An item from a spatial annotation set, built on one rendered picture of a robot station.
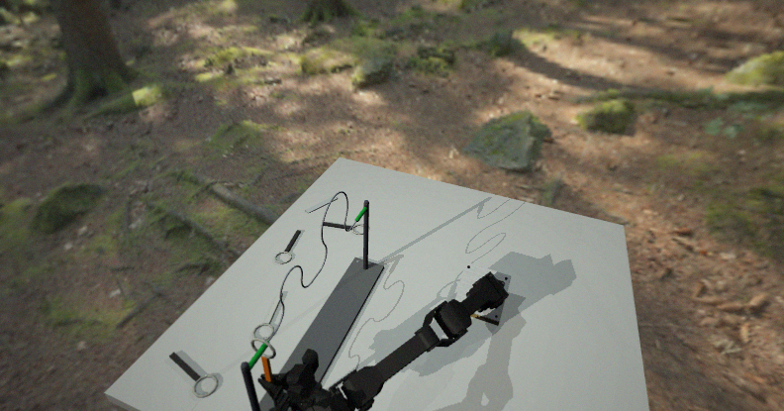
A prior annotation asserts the orange handle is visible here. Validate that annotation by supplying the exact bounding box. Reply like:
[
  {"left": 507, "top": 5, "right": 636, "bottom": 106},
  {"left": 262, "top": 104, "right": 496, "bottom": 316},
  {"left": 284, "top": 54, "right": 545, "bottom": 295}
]
[{"left": 251, "top": 338, "right": 276, "bottom": 384}]

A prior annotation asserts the black loop with thin straight handle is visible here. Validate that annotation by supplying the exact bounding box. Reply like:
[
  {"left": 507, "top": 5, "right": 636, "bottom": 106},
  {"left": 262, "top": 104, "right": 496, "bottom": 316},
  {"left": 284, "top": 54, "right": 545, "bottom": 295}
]
[{"left": 252, "top": 292, "right": 280, "bottom": 340}]

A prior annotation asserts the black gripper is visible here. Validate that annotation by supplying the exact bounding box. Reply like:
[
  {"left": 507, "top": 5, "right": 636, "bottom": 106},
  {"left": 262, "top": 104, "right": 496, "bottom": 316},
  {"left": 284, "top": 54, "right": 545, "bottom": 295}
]
[{"left": 258, "top": 349, "right": 327, "bottom": 411}]

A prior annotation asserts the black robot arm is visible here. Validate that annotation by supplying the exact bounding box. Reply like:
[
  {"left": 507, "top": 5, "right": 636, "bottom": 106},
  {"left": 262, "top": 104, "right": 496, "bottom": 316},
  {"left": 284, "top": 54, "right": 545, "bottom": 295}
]
[{"left": 286, "top": 271, "right": 509, "bottom": 411}]

